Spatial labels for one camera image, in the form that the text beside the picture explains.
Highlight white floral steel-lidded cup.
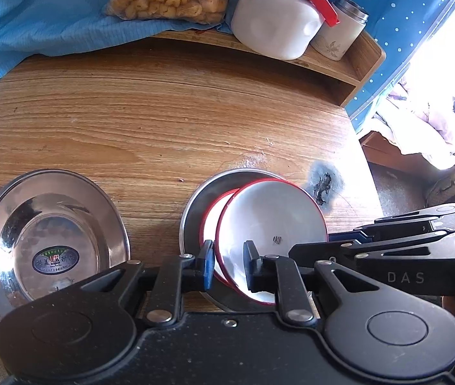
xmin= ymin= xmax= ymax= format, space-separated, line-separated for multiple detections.
xmin=311 ymin=0 xmax=371 ymax=62

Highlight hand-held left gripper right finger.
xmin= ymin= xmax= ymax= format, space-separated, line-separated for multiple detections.
xmin=242 ymin=240 xmax=381 ymax=328

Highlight wooden shelf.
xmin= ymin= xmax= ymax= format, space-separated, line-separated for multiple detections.
xmin=149 ymin=28 xmax=387 ymax=107

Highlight light blue cloth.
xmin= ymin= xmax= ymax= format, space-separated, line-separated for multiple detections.
xmin=0 ymin=0 xmax=252 ymax=105

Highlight white plastic jar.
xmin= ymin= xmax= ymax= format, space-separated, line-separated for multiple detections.
xmin=231 ymin=0 xmax=341 ymax=62

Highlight white red-rimmed bowl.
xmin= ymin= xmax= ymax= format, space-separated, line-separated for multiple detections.
xmin=199 ymin=198 xmax=241 ymax=288
xmin=215 ymin=178 xmax=329 ymax=304

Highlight pale bedding pile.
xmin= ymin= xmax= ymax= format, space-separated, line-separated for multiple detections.
xmin=372 ymin=83 xmax=455 ymax=170

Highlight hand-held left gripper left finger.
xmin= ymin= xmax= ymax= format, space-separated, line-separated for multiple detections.
xmin=78 ymin=240 xmax=215 ymax=326

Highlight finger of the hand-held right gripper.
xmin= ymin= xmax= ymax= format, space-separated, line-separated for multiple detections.
xmin=289 ymin=233 xmax=455 ymax=268
xmin=328 ymin=203 xmax=455 ymax=243

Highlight steel plate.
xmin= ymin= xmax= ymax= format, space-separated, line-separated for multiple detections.
xmin=0 ymin=168 xmax=132 ymax=327
xmin=178 ymin=167 xmax=304 ymax=313

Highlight blue dotted curtain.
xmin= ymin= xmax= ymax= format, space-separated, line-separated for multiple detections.
xmin=328 ymin=0 xmax=455 ymax=134

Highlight brown bag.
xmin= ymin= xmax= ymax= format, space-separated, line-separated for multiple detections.
xmin=426 ymin=166 xmax=455 ymax=210

